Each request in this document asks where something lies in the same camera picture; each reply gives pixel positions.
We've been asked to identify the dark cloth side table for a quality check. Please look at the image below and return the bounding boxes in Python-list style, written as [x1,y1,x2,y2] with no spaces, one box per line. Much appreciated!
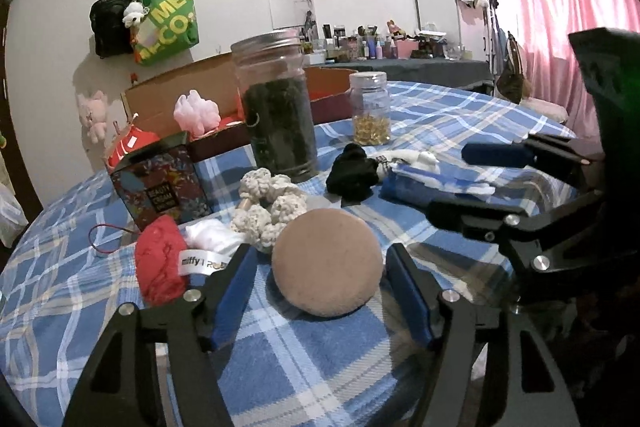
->
[326,58,495,89]

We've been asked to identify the large glass jar dark tea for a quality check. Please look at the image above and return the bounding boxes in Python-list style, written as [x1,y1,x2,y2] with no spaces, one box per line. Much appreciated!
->
[231,29,318,182]

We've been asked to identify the pink curtain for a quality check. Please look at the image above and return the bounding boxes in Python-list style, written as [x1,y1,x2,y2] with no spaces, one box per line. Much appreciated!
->
[520,0,639,138]

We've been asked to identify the red cord loop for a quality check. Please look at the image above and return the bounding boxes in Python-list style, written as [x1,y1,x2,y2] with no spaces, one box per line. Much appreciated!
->
[86,222,141,255]

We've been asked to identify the white plush dog keychain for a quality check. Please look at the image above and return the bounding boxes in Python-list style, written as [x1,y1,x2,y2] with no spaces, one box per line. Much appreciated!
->
[122,1,149,28]

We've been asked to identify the green tote bag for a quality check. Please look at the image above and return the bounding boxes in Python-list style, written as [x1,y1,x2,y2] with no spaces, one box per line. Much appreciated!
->
[130,0,200,66]

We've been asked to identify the dark patterned gift box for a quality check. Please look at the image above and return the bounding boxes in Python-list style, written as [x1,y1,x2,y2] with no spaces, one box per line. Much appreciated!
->
[111,144,210,231]

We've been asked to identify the brown hanging handbag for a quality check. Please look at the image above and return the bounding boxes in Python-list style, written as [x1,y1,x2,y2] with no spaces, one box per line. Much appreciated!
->
[496,32,533,104]

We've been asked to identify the round tan powder puff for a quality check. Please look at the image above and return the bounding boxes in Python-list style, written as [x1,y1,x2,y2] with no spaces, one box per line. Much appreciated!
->
[271,208,383,319]

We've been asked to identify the white miffy cloth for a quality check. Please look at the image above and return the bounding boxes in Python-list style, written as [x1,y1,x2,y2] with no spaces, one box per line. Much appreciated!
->
[178,218,245,277]

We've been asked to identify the white fluffy bunny keychain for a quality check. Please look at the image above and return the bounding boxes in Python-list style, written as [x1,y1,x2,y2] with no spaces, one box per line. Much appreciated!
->
[369,150,440,181]

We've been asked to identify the cream crochet scrunchie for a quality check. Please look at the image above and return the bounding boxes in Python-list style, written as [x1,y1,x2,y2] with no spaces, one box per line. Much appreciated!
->
[230,168,308,254]

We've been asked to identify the pink plush bunny on wall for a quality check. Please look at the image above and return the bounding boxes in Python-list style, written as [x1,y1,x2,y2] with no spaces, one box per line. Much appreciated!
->
[77,90,108,144]

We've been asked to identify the pink white bath pouf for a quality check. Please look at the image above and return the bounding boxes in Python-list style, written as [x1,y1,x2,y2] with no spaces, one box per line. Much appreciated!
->
[174,90,221,139]

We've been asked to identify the black backpack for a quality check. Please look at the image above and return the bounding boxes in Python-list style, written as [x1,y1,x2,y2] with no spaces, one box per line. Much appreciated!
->
[89,0,132,58]

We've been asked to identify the red plush towel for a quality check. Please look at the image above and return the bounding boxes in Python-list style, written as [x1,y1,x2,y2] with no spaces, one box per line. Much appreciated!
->
[134,216,188,307]

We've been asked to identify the cardboard box red lining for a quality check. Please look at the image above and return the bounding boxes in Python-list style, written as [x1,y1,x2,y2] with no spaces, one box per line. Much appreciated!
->
[104,53,353,170]

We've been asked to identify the small glass jar yellow contents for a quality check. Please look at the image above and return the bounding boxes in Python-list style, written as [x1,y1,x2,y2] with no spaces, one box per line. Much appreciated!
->
[348,72,390,145]

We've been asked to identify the black fabric scrunchie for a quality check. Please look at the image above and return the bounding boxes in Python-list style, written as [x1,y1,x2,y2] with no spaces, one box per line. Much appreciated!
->
[326,143,380,204]

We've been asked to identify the blue white cloth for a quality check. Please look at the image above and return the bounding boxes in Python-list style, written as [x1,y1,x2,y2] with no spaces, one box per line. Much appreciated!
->
[380,165,496,207]

